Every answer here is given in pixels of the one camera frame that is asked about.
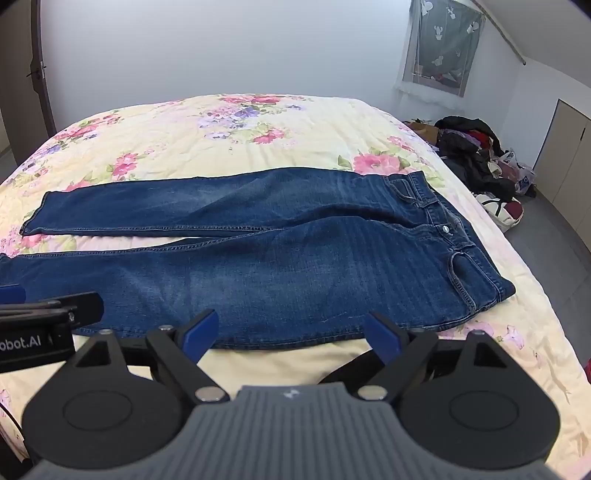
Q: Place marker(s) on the air conditioner pipe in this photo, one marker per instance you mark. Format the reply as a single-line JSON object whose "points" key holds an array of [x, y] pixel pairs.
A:
{"points": [[505, 37]]}

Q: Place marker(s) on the brown wooden door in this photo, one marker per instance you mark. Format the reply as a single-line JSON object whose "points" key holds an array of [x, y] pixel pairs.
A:
{"points": [[18, 69]]}

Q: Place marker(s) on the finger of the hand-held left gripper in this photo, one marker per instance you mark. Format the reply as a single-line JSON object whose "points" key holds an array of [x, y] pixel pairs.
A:
{"points": [[11, 293], [69, 310]]}

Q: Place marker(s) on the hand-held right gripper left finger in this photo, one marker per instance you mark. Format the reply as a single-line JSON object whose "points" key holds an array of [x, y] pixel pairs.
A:
{"points": [[203, 328]]}

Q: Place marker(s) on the floral bed blanket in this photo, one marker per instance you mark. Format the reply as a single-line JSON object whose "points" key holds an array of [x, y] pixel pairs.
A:
{"points": [[207, 138]]}

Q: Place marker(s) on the white maroon bag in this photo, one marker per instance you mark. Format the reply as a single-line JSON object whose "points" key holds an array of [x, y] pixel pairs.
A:
{"points": [[503, 210]]}

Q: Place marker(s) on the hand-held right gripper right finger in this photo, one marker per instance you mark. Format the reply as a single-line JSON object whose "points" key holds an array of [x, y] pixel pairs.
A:
{"points": [[382, 334]]}

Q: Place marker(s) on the white plastic bag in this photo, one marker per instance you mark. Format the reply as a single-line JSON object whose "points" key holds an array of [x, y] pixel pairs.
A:
{"points": [[519, 173]]}

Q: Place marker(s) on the pile of dark clothes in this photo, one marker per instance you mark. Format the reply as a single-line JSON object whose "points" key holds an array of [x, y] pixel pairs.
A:
{"points": [[471, 147]]}

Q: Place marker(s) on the grey printed window curtain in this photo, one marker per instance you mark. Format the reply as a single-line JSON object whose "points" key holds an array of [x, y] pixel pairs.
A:
{"points": [[445, 41]]}

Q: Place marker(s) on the brown paper bag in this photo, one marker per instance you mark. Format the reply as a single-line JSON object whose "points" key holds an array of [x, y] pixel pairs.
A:
{"points": [[425, 131]]}

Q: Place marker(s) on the beige cabinet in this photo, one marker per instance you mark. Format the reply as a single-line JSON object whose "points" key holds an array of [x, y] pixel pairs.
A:
{"points": [[565, 161]]}

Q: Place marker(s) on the blue denim pants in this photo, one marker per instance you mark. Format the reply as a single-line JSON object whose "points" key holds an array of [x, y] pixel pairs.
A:
{"points": [[277, 277]]}

